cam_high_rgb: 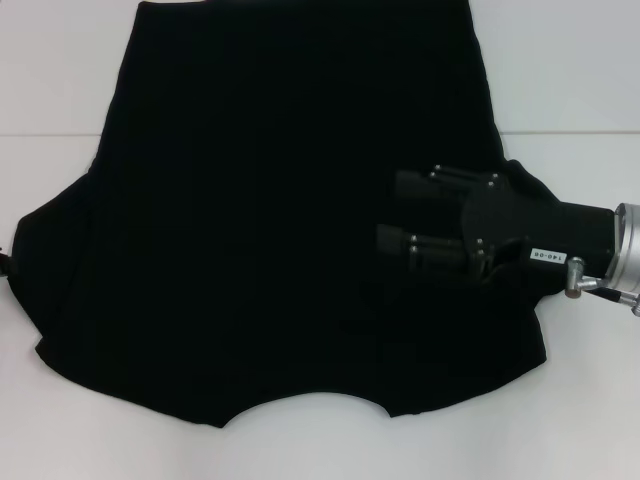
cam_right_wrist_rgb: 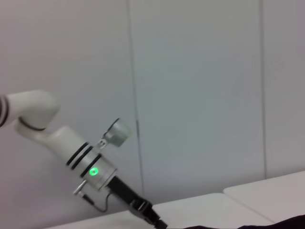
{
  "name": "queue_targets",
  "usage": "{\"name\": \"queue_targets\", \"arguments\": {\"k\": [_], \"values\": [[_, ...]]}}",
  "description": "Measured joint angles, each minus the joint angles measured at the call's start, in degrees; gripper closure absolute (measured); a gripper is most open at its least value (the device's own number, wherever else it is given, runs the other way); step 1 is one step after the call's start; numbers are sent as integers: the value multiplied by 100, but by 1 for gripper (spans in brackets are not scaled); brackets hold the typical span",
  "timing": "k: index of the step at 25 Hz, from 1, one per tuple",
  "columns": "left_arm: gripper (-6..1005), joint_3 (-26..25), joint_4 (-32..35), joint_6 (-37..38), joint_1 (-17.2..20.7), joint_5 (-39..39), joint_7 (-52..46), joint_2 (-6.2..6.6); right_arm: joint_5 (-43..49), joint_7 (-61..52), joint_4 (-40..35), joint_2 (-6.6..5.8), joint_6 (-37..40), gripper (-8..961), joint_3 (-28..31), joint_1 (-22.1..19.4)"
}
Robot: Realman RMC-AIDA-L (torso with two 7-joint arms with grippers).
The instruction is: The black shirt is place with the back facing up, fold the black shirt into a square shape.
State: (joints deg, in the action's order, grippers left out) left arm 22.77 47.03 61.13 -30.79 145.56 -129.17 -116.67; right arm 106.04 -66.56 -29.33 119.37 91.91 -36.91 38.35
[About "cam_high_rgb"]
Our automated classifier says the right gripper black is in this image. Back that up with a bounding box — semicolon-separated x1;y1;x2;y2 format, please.
376;163;622;282

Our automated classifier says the black shirt with FREE print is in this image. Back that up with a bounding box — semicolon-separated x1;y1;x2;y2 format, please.
10;0;576;430

